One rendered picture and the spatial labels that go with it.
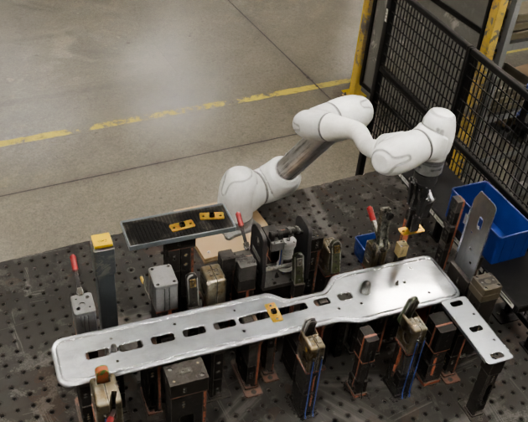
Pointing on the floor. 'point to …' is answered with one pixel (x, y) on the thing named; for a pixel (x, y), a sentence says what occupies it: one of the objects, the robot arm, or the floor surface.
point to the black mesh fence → (504, 312)
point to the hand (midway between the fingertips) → (413, 220)
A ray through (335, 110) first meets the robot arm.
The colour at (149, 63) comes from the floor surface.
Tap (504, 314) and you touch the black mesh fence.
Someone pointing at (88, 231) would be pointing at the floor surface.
